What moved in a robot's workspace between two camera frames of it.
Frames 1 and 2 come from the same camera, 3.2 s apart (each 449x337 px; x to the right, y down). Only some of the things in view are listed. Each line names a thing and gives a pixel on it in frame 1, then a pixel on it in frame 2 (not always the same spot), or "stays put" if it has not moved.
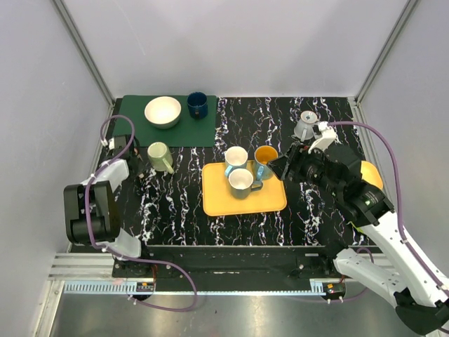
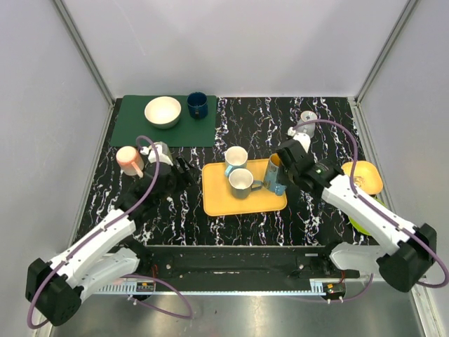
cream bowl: [163, 112] stays put
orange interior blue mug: [264, 155] → [271, 175]
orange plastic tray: [217, 199] stays put
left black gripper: [130, 154] → [180, 171]
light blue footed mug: [304, 130] stays put
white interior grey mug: [241, 184] stays put
